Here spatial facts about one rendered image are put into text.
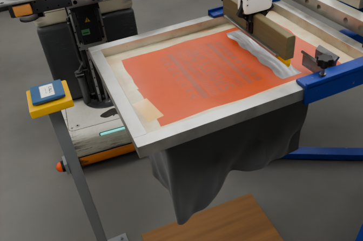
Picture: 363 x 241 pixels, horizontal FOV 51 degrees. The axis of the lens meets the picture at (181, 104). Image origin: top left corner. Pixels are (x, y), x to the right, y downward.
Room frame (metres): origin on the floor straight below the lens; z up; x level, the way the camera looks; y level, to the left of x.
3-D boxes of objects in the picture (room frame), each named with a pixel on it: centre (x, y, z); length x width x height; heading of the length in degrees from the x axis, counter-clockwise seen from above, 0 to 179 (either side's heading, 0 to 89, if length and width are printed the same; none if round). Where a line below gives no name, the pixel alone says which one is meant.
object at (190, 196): (0.88, -0.17, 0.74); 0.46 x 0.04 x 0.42; 109
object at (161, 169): (0.99, 0.12, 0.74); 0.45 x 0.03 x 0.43; 19
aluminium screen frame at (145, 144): (1.09, -0.16, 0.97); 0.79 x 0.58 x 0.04; 109
